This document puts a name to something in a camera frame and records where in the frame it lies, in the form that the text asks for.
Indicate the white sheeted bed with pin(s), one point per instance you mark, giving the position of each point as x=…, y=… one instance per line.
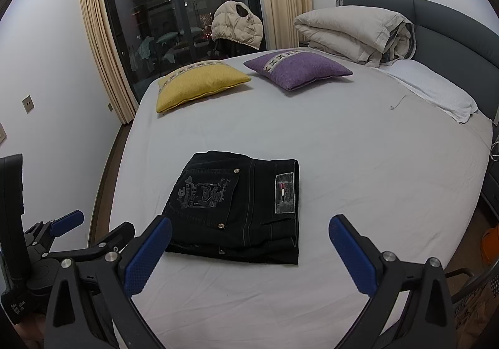
x=351, y=158

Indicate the grey upholstered headboard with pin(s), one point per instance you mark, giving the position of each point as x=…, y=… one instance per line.
x=452, y=29

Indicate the white bed pillow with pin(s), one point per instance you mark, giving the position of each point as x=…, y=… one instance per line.
x=432, y=90

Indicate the black metal chair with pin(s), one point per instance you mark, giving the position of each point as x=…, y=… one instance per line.
x=467, y=279

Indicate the orange round thing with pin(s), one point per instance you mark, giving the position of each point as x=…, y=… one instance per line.
x=492, y=245

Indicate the beige puffer jacket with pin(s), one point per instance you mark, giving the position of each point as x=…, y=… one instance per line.
x=237, y=25

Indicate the purple throw pillow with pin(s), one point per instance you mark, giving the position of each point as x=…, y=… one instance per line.
x=300, y=68

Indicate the dark nightstand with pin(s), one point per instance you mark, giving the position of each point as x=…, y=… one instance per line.
x=492, y=193

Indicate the yellow throw pillow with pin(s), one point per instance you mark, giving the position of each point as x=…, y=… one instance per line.
x=199, y=84

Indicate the dark glass window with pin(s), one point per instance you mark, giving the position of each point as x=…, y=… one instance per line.
x=163, y=14

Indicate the black denim pants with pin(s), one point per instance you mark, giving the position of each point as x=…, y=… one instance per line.
x=234, y=216

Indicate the folded beige duvet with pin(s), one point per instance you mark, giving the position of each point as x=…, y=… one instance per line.
x=351, y=33

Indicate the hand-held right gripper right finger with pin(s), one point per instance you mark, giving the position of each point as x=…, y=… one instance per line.
x=353, y=255

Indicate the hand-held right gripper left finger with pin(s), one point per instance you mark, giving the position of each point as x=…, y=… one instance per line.
x=146, y=259

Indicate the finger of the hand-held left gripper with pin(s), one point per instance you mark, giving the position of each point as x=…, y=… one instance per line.
x=113, y=238
x=68, y=222

